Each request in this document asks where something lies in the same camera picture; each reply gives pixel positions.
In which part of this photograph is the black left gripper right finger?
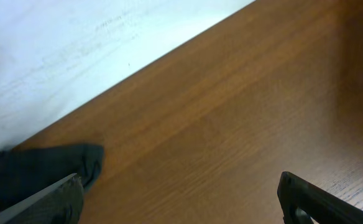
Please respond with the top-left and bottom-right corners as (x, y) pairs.
(277, 171), (363, 224)

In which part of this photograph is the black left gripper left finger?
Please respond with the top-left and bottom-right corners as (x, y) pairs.
(0, 173), (84, 224)

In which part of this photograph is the dark green black garment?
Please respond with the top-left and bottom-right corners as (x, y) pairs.
(0, 144), (104, 212)

